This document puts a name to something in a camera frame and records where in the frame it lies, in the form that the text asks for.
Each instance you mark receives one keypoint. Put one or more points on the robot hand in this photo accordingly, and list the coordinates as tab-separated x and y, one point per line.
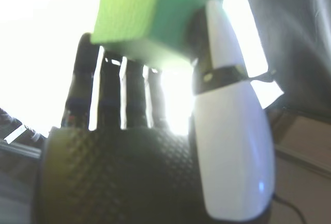
124	177

